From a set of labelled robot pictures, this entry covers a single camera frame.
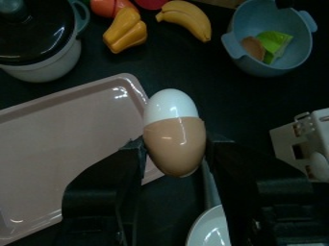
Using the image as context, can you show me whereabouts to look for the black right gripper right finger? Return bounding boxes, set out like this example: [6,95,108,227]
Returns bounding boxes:
[204,133,329,246]

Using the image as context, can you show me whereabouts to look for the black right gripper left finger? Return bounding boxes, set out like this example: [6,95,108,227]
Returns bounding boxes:
[52,135,148,246]

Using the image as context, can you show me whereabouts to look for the brown toy eggshell half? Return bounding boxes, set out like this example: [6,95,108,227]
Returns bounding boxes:
[141,116,207,179]

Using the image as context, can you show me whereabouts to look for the white toy egg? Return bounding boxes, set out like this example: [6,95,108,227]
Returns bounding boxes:
[143,87,200,127]

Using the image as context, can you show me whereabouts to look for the white plate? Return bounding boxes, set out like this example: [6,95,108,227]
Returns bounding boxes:
[184,204,232,246]

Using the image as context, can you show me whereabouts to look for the white robot part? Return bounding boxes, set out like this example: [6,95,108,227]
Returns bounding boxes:
[268,108,329,183]

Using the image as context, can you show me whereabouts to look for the pink plastic tray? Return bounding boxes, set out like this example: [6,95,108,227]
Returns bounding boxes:
[0,72,165,245]

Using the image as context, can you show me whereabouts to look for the green toy vegetable piece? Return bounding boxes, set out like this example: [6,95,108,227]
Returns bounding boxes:
[255,30,294,65]

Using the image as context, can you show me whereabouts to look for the light blue toy bowl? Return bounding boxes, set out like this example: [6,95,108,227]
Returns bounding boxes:
[219,0,318,78]

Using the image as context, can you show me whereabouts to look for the yellow toy bell pepper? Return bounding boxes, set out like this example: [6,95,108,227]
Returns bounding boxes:
[101,7,148,55]

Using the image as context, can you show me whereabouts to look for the toy pot with black lid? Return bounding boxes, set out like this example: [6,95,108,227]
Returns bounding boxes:
[0,0,91,84]

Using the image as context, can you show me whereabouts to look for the yellow toy banana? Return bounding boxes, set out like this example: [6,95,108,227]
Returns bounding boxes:
[153,0,214,43]

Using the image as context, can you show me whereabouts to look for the orange toy fruit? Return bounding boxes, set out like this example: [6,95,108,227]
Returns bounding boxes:
[88,0,139,19]

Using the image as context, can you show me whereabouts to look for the red toy fruit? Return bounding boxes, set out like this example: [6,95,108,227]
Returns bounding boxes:
[133,0,171,11]

